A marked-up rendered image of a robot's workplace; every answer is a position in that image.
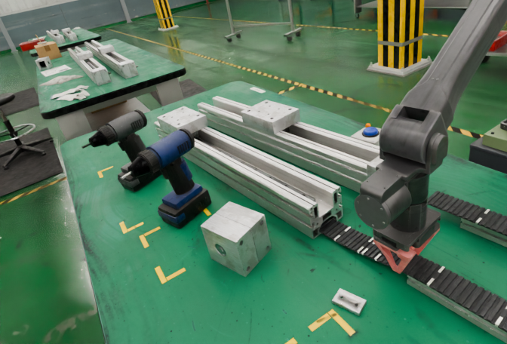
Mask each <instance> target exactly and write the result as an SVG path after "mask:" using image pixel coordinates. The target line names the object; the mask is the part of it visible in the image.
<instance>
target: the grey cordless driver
mask: <svg viewBox="0 0 507 344"><path fill-rule="evenodd" d="M146 125H147V119H146V116H145V115H144V113H143V112H141V111H140V110H139V109H136V110H134V111H131V112H129V113H127V114H125V115H123V116H121V117H119V118H117V119H114V120H112V121H110V122H108V123H106V124H105V125H104V126H101V127H99V128H97V132H96V133H95V134H94V135H92V136H91V137H90V138H89V143H88V144H86V145H84V146H82V148H83V149H84V148H86V147H88V146H89V145H92V146H93V147H98V146H104V145H106V146H110V145H112V144H113V143H115V142H118V145H119V147H120V148H121V150H122V151H125V152H126V154H127V156H128V157H129V159H130V160H131V162H129V163H127V164H126V165H124V166H123V167H121V171H122V172H121V173H119V174H118V181H119V182H120V183H121V184H122V186H123V187H124V188H126V189H129V190H131V191H133V192H136V191H138V190H139V189H141V188H143V187H144V186H145V185H147V184H148V183H150V182H152V181H153V180H154V179H156V178H157V177H159V176H161V175H162V173H161V171H160V170H158V171H157V172H155V173H154V174H152V175H148V174H145V175H142V176H140V177H132V176H131V175H129V176H128V177H126V178H124V179H123V180H121V179H120V177H122V176H124V175H125V174H127V173H129V172H128V166H129V165H130V164H131V163H132V162H133V161H134V160H135V159H136V158H137V154H138V153H139V152H142V151H143V150H144V149H146V147H145V145H144V143H143V141H142V140H141V138H140V136H139V134H135V132H137V131H139V130H141V129H143V128H144V127H145V126H146Z"/></svg>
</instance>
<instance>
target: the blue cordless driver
mask: <svg viewBox="0 0 507 344"><path fill-rule="evenodd" d="M194 146H195V139H194V137H193V135H192V134H191V132H190V131H188V130H187V129H185V128H180V129H179V130H177V131H174V132H173V133H171V134H169V135H167V136H166V137H164V138H162V139H161V140H159V141H157V142H156V143H153V144H152V145H151V146H148V147H147V148H146V149H144V150H143V151H142V152H139V153H138V154H137V158H136V159H135V160H134V161H133V162H132V163H131V164H130V165H129V166H128V172H129V173H127V174H125V175H124V176H122V177H120V179H121V180H123V179H124V178H126V177H128V176H129V175H131V176H132V177H140V176H142V175H145V174H148V175H152V174H154V173H155V172H157V171H158V170H160V171H161V173H162V175H163V176H164V178H165V179H166V180H169V182H170V184H171V185H172V187H173V189H174V190H173V191H172V192H170V193H168V194H167V195H166V196H164V197H163V198H162V202H163V203H162V204H161V205H159V206H158V214H159V216H160V217H161V218H162V219H163V221H164V222H166V223H169V224H171V225H172V226H175V227H177V228H178V229H181V228H183V227H184V226H185V225H186V224H187V223H188V222H190V221H191V220H192V219H193V218H195V217H196V216H197V215H199V214H200V213H201V212H202V211H203V210H204V209H205V208H206V207H208V206H209V205H210V204H211V199H210V195H209V192H208V190H207V189H205V188H202V187H201V185H199V184H197V183H194V181H193V180H192V173H191V171H190V169H189V167H188V165H187V163H186V161H185V159H184V158H181V156H182V155H184V154H186V153H187V152H189V151H190V150H191V149H192V148H194Z"/></svg>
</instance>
